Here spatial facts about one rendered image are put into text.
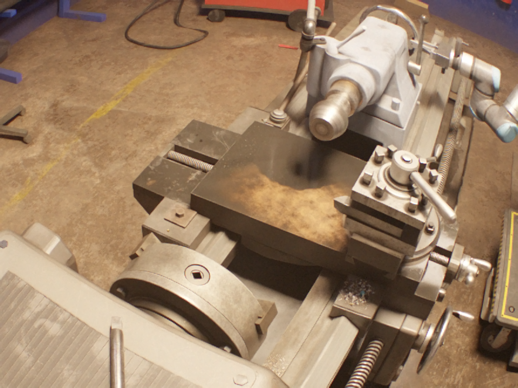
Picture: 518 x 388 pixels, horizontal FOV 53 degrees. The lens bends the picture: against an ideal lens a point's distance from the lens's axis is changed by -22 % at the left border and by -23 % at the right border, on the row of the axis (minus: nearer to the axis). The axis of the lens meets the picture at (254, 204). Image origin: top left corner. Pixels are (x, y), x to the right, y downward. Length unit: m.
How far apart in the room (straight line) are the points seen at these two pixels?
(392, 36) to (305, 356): 0.97
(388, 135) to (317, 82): 0.27
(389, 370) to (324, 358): 0.34
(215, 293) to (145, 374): 0.29
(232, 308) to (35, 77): 3.19
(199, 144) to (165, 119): 1.60
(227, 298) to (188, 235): 0.53
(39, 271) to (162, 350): 0.20
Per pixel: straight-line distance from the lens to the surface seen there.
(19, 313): 0.72
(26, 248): 0.79
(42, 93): 3.71
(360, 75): 1.53
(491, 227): 3.04
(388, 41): 1.73
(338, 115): 1.39
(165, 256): 0.93
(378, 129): 1.77
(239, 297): 0.92
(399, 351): 1.48
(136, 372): 0.65
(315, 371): 1.24
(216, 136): 1.68
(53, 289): 0.74
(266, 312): 0.95
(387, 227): 1.21
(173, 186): 1.54
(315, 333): 1.32
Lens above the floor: 1.90
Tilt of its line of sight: 43 degrees down
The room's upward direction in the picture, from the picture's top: 6 degrees clockwise
